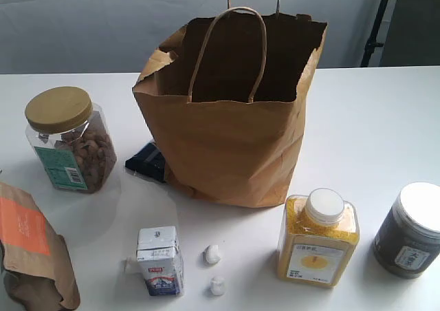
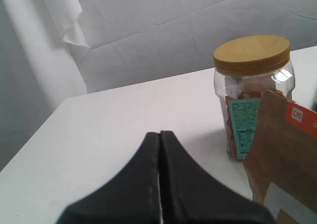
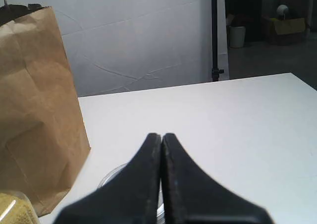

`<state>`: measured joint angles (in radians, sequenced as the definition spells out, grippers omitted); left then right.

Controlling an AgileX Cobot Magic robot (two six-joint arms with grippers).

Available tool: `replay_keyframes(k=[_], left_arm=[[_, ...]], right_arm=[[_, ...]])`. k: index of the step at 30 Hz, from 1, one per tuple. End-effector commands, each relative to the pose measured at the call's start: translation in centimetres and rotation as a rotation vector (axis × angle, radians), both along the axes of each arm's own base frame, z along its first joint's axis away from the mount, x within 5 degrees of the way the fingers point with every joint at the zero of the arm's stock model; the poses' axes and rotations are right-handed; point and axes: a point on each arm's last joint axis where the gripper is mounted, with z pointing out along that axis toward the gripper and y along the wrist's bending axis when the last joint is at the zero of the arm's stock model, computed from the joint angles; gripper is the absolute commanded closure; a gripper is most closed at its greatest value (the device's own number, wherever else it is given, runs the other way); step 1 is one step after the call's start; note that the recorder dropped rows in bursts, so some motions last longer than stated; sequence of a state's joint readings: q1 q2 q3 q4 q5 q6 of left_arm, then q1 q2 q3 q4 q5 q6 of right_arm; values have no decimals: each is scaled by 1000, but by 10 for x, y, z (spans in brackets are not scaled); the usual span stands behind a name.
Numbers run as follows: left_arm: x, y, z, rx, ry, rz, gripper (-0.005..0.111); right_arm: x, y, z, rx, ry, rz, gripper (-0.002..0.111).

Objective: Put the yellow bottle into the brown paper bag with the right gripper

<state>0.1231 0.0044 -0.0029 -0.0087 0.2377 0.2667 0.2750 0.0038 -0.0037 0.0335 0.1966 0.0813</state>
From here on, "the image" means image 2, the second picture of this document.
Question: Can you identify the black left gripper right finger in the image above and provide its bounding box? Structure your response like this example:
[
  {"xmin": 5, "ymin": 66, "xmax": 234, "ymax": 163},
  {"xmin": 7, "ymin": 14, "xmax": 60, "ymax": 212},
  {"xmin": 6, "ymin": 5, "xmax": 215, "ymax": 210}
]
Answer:
[{"xmin": 159, "ymin": 131, "xmax": 275, "ymax": 224}]

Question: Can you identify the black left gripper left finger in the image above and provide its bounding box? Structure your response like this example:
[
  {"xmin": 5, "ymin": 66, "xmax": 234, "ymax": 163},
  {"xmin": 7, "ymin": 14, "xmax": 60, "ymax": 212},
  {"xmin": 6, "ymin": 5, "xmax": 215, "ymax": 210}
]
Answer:
[{"xmin": 57, "ymin": 132, "xmax": 160, "ymax": 224}]

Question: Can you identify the brown paper pouch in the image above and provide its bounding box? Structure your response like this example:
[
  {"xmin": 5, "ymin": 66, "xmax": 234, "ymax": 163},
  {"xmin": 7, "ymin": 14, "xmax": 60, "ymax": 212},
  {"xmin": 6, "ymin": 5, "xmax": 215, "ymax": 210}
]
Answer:
[{"xmin": 243, "ymin": 90, "xmax": 317, "ymax": 224}]

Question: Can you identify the clear jar with yellow lid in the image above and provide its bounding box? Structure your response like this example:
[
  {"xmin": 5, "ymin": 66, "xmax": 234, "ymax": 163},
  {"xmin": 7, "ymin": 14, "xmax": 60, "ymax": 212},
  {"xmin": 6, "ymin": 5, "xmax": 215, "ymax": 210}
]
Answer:
[{"xmin": 213, "ymin": 35, "xmax": 295, "ymax": 161}]

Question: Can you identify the white backdrop cloth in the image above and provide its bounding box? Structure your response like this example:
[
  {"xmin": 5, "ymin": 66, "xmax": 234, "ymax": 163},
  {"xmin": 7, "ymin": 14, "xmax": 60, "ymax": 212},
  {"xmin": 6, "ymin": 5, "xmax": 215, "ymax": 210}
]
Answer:
[{"xmin": 0, "ymin": 0, "xmax": 317, "ymax": 168}]

